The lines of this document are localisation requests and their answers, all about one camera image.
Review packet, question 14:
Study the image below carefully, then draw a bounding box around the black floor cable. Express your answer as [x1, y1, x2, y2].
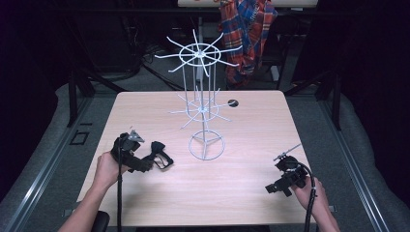
[140, 44, 186, 92]

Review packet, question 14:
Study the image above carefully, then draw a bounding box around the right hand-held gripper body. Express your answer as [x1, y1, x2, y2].
[272, 143, 309, 198]

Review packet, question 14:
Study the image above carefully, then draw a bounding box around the aluminium floor rail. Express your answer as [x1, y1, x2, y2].
[317, 98, 393, 232]
[3, 96, 95, 232]

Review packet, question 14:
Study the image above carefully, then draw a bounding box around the person's right hand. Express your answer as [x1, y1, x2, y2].
[290, 175, 327, 215]

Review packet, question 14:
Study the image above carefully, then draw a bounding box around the black metal stand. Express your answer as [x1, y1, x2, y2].
[66, 69, 125, 129]
[283, 71, 343, 131]

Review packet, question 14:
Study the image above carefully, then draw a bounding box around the person's left hand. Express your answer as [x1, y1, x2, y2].
[93, 151, 132, 191]

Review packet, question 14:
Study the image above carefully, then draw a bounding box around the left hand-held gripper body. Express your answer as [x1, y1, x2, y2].
[110, 130, 155, 174]

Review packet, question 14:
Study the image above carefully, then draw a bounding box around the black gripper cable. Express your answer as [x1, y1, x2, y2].
[297, 161, 318, 232]
[116, 136, 124, 232]

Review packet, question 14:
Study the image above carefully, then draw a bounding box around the white wire display rack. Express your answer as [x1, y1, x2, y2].
[154, 28, 244, 161]

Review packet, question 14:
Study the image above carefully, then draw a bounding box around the red blue plaid cloth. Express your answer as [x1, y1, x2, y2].
[219, 0, 279, 89]

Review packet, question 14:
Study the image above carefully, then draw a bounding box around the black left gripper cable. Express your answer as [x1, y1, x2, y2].
[116, 136, 124, 232]

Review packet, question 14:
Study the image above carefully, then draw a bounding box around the black chair armrest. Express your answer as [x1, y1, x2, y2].
[90, 210, 111, 232]

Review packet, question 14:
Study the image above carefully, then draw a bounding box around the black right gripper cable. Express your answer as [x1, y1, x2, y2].
[297, 161, 318, 232]

